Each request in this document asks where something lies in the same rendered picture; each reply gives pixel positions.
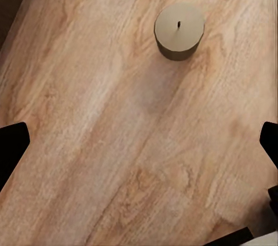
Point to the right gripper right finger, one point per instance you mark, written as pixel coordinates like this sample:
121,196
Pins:
269,140

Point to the pillar candle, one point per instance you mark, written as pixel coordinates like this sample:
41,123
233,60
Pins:
179,29

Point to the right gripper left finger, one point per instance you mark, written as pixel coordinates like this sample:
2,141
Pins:
14,140

